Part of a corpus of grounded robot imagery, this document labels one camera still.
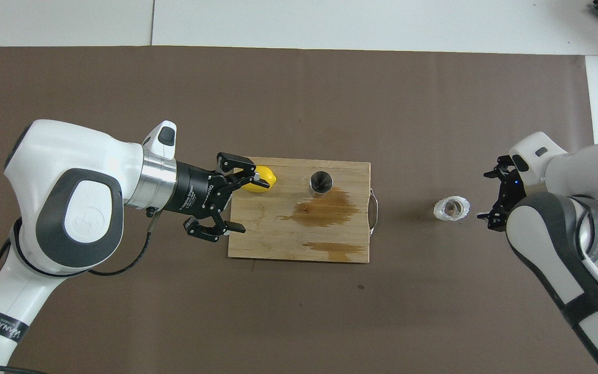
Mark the steel double jigger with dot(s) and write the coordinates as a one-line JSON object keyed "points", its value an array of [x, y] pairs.
{"points": [[321, 183]]}

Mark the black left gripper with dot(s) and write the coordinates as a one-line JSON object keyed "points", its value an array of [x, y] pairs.
{"points": [[198, 189]]}

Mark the yellow lemon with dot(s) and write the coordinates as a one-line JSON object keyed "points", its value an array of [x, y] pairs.
{"points": [[268, 172]]}

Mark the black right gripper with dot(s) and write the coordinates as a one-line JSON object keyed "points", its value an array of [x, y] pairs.
{"points": [[512, 195]]}

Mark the brown paper table mat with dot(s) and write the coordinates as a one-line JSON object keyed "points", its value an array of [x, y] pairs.
{"points": [[174, 93]]}

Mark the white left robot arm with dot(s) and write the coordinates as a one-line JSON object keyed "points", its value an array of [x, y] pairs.
{"points": [[70, 218]]}

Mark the clear glass cup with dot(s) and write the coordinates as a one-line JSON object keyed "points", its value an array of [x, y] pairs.
{"points": [[452, 208]]}

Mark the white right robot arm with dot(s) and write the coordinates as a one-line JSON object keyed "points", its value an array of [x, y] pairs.
{"points": [[589, 171]]}

